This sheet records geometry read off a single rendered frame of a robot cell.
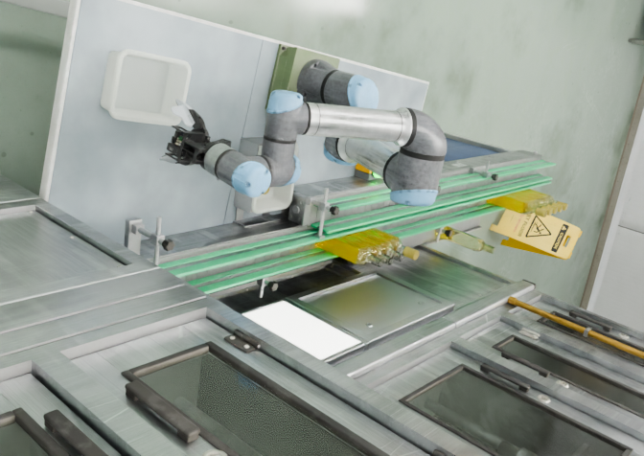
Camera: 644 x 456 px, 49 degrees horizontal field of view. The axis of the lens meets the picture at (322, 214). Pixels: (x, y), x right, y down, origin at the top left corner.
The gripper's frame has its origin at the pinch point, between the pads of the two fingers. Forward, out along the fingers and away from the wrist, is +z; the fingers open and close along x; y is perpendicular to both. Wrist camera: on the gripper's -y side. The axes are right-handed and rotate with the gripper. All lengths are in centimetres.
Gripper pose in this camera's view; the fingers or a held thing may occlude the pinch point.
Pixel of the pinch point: (171, 128)
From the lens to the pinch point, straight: 178.8
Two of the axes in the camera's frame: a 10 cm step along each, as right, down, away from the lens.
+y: -6.4, 0.4, -7.7
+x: -2.9, 9.1, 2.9
